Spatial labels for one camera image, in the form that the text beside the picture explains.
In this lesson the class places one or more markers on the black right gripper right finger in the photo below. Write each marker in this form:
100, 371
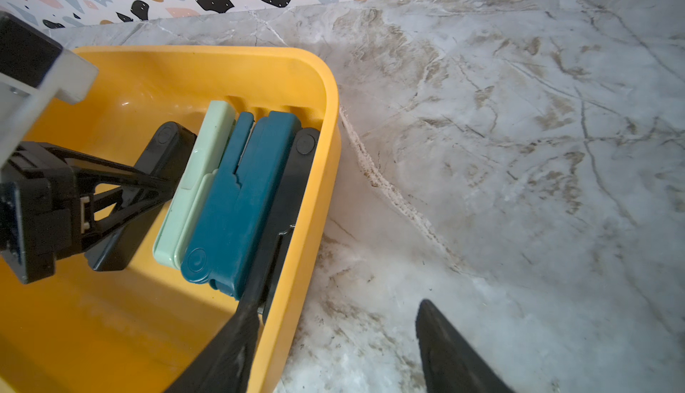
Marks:
449, 363

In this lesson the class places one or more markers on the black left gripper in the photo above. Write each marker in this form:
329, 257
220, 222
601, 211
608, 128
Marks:
40, 205

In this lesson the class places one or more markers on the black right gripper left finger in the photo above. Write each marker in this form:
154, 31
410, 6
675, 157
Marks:
226, 362

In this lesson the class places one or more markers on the mint pruning pliers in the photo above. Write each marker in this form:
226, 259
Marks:
186, 206

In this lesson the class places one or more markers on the teal pruning pliers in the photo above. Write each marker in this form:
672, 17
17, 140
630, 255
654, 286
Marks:
214, 222
247, 200

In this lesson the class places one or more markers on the yellow plastic storage box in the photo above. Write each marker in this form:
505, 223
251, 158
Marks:
137, 329

